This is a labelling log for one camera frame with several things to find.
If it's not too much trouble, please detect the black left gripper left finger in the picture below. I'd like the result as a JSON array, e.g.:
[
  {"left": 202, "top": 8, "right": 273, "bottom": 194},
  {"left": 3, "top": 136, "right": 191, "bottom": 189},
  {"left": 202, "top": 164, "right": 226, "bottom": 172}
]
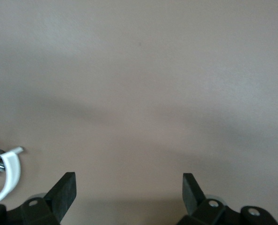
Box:
[{"left": 0, "top": 172, "right": 77, "bottom": 225}]

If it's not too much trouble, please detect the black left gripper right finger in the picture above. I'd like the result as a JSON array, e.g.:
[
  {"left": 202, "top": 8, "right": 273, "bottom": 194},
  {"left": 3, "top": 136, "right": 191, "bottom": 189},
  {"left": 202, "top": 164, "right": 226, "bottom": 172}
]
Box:
[{"left": 176, "top": 173, "right": 278, "bottom": 225}]

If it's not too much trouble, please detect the brown table mat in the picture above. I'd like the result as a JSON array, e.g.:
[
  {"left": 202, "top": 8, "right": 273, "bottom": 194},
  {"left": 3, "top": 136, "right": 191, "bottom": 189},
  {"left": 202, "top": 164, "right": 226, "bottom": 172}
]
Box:
[{"left": 0, "top": 0, "right": 278, "bottom": 225}]

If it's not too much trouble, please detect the white half-ring pipe clamp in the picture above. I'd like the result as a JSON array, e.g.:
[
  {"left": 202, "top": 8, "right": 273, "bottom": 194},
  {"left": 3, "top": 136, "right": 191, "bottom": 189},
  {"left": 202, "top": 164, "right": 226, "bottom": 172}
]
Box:
[{"left": 0, "top": 146, "right": 25, "bottom": 205}]

